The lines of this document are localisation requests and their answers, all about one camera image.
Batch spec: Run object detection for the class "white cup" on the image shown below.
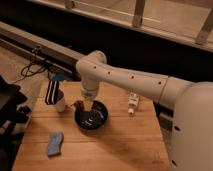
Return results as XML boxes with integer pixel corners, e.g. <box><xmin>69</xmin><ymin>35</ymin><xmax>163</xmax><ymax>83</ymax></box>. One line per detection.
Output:
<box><xmin>55</xmin><ymin>91</ymin><xmax>66</xmax><ymax>112</ymax></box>

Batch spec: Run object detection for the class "small white bottle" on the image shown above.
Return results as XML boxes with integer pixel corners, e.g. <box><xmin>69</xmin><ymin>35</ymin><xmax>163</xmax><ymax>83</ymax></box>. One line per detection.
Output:
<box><xmin>128</xmin><ymin>93</ymin><xmax>139</xmax><ymax>115</ymax></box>

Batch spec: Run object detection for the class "black ceramic bowl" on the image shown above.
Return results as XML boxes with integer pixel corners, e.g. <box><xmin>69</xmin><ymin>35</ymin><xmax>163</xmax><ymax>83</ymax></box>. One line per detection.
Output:
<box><xmin>74</xmin><ymin>100</ymin><xmax>108</xmax><ymax>130</ymax></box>

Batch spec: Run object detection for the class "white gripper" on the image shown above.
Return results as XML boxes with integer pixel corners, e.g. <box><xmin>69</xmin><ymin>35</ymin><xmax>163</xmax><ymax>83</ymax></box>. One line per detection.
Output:
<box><xmin>81</xmin><ymin>88</ymin><xmax>98</xmax><ymax>111</ymax></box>

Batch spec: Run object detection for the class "black chair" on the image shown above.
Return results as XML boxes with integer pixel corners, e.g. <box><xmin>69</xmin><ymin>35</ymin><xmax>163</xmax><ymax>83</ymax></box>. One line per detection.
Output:
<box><xmin>0</xmin><ymin>75</ymin><xmax>31</xmax><ymax>171</ymax></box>

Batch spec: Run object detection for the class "dark red pepper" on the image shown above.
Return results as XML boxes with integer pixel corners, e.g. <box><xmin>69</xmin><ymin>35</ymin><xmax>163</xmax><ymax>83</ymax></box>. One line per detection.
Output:
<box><xmin>74</xmin><ymin>100</ymin><xmax>84</xmax><ymax>110</ymax></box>

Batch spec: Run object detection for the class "metal floor rail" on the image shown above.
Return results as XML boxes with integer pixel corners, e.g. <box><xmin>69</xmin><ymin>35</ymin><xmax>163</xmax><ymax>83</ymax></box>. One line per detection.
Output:
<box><xmin>0</xmin><ymin>21</ymin><xmax>83</xmax><ymax>80</ymax></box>

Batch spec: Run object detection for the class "black cable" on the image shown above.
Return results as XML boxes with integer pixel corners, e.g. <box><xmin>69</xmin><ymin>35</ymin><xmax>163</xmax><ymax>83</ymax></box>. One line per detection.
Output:
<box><xmin>13</xmin><ymin>46</ymin><xmax>54</xmax><ymax>83</ymax></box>

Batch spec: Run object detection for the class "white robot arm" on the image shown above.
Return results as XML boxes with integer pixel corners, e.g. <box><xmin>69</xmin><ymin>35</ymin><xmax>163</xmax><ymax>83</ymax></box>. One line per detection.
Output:
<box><xmin>76</xmin><ymin>51</ymin><xmax>213</xmax><ymax>171</ymax></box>

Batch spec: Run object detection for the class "blue sponge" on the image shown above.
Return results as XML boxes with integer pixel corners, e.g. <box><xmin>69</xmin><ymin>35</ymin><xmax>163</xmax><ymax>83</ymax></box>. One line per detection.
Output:
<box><xmin>46</xmin><ymin>132</ymin><xmax>64</xmax><ymax>157</ymax></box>

